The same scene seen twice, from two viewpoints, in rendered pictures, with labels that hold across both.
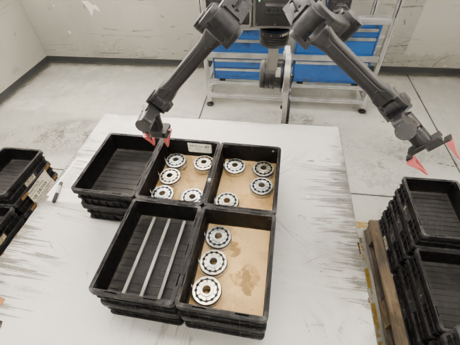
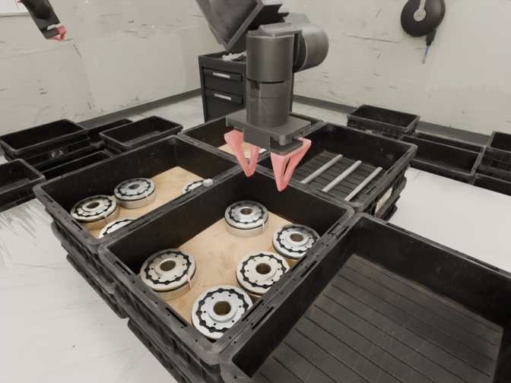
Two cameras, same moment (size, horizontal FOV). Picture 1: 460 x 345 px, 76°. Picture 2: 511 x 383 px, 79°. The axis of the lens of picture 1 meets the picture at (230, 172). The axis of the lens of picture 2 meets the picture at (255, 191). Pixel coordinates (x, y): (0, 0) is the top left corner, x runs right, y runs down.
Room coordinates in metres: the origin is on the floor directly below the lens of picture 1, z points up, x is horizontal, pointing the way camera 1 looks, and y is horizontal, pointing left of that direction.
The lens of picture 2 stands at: (1.33, 0.47, 1.30)
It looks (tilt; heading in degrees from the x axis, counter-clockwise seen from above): 33 degrees down; 209
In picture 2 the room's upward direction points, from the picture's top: straight up
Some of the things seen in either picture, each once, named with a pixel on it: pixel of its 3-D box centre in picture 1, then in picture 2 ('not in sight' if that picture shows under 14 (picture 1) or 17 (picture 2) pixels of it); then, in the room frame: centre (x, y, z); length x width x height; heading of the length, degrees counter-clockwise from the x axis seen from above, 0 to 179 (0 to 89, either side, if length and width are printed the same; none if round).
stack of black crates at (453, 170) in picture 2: not in sight; (420, 189); (-0.38, 0.59, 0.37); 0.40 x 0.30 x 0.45; 80
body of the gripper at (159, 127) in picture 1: (155, 123); (268, 106); (0.97, 0.29, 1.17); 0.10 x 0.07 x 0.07; 77
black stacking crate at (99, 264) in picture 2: (245, 183); (150, 196); (0.89, -0.07, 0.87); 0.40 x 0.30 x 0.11; 168
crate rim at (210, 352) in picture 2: (181, 168); (236, 232); (0.95, 0.22, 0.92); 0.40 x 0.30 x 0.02; 168
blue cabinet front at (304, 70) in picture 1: (333, 55); not in sight; (2.66, -1.03, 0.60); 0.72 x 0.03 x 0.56; 80
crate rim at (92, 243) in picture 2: (245, 175); (146, 178); (0.89, -0.07, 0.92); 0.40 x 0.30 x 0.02; 168
